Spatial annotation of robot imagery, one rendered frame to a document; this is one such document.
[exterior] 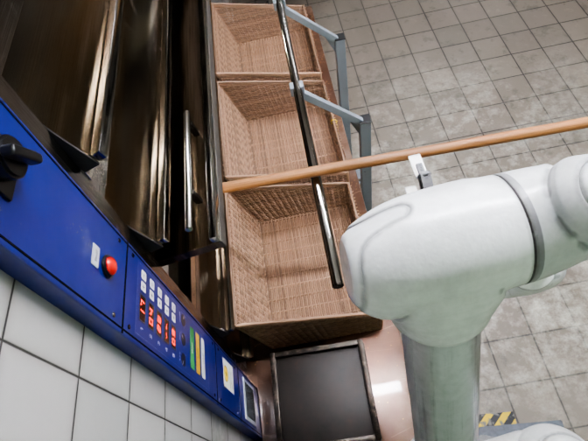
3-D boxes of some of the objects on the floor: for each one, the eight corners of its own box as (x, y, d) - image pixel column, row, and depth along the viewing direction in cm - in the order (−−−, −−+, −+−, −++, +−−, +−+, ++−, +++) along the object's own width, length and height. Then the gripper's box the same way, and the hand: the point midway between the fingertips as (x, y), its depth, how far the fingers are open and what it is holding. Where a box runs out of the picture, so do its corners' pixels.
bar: (349, 395, 213) (328, 285, 114) (306, 174, 282) (270, -11, 184) (418, 381, 211) (458, 261, 113) (358, 164, 281) (350, -28, 182)
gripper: (428, 216, 105) (400, 143, 116) (417, 266, 126) (395, 200, 137) (461, 209, 104) (430, 137, 116) (445, 260, 125) (421, 195, 137)
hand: (413, 175), depth 126 cm, fingers open, 13 cm apart
